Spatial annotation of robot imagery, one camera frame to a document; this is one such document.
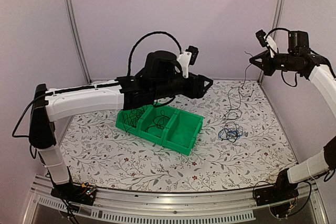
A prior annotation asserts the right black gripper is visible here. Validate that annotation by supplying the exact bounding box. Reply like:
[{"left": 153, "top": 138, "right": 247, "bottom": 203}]
[{"left": 250, "top": 50, "right": 300, "bottom": 77}]

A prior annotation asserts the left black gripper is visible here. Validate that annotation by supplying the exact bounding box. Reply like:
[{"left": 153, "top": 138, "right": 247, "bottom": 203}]
[{"left": 153, "top": 72, "right": 214, "bottom": 101}]

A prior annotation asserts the blue cable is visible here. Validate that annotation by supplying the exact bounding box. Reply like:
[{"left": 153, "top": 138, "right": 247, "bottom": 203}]
[{"left": 217, "top": 126, "right": 249, "bottom": 142}]

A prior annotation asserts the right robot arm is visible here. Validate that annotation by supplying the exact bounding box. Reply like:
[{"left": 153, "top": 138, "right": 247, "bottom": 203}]
[{"left": 249, "top": 29, "right": 335, "bottom": 201}]

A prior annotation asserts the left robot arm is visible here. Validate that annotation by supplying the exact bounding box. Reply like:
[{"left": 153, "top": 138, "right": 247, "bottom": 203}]
[{"left": 25, "top": 46, "right": 213, "bottom": 200}]

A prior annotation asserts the green three-compartment bin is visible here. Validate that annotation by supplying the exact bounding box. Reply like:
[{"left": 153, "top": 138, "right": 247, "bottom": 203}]
[{"left": 116, "top": 105, "right": 204, "bottom": 156}]

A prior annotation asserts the floral table mat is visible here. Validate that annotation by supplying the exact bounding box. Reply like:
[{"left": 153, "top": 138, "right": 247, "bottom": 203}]
[{"left": 61, "top": 80, "right": 297, "bottom": 192}]

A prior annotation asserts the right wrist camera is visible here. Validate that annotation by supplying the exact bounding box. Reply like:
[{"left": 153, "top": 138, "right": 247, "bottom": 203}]
[{"left": 255, "top": 30, "right": 278, "bottom": 58}]

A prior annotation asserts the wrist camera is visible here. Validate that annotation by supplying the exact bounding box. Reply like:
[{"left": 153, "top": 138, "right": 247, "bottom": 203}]
[
  {"left": 255, "top": 30, "right": 278, "bottom": 58},
  {"left": 175, "top": 46, "right": 199, "bottom": 79}
]

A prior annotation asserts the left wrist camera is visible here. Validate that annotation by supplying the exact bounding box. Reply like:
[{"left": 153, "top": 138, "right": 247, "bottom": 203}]
[{"left": 175, "top": 46, "right": 199, "bottom": 79}]

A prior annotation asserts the right aluminium frame post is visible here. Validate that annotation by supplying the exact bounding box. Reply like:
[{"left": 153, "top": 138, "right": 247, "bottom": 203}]
[{"left": 258, "top": 0, "right": 289, "bottom": 83}]

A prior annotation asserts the aluminium frame post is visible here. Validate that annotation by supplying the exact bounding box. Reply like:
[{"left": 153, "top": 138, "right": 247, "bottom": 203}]
[
  {"left": 258, "top": 0, "right": 289, "bottom": 83},
  {"left": 64, "top": 0, "right": 92, "bottom": 83}
]

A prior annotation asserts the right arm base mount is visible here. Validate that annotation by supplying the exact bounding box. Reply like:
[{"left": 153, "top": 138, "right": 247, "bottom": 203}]
[{"left": 253, "top": 180, "right": 299, "bottom": 219}]

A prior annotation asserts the front aluminium rail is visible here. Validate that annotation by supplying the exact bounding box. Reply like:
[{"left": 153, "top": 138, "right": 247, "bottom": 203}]
[{"left": 23, "top": 175, "right": 329, "bottom": 223}]

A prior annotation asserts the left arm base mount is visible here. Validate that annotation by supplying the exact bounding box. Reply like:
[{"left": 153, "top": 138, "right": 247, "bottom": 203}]
[{"left": 51, "top": 182, "right": 97, "bottom": 206}]

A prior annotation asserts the left aluminium frame post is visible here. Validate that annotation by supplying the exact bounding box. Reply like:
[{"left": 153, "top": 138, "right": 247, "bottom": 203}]
[{"left": 64, "top": 0, "right": 92, "bottom": 83}]

